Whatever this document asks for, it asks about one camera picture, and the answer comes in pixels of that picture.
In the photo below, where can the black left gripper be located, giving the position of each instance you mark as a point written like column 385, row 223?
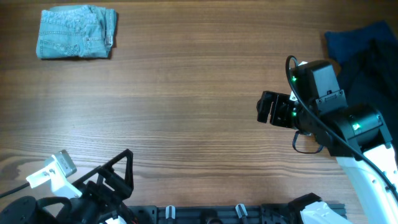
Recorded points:
column 112, row 198

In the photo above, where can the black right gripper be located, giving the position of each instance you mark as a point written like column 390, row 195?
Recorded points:
column 277, row 116

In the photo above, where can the light blue denim shorts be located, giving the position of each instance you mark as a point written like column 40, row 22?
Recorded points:
column 84, row 31

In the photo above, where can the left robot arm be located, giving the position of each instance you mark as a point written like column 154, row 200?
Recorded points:
column 52, row 209

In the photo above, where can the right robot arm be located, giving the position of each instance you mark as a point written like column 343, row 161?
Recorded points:
column 356, row 136

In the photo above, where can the navy blue garment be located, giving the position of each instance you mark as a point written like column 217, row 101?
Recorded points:
column 341, row 46

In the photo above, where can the black garment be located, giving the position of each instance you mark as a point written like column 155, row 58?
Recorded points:
column 370, row 76

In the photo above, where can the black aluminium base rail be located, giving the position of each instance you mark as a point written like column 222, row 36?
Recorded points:
column 265, row 213

